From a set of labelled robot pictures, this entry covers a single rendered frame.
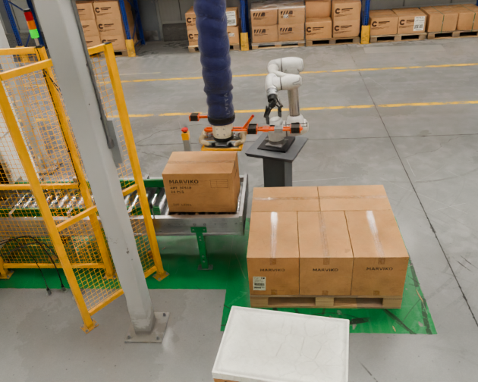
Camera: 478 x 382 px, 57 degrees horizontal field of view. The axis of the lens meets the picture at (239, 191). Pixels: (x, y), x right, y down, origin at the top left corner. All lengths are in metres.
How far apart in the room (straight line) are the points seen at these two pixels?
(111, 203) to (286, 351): 1.43
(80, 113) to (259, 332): 1.53
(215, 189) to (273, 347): 1.86
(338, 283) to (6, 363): 2.62
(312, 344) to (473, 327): 1.90
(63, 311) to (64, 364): 0.55
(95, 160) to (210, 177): 1.23
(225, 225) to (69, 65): 1.91
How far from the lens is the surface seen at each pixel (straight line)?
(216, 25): 3.33
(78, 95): 2.61
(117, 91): 3.25
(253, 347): 2.23
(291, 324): 2.31
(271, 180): 4.56
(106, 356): 3.71
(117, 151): 2.88
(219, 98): 3.49
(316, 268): 3.46
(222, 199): 3.80
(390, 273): 3.57
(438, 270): 4.27
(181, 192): 3.83
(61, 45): 2.55
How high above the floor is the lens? 2.79
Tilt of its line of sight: 33 degrees down
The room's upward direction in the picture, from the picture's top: 5 degrees counter-clockwise
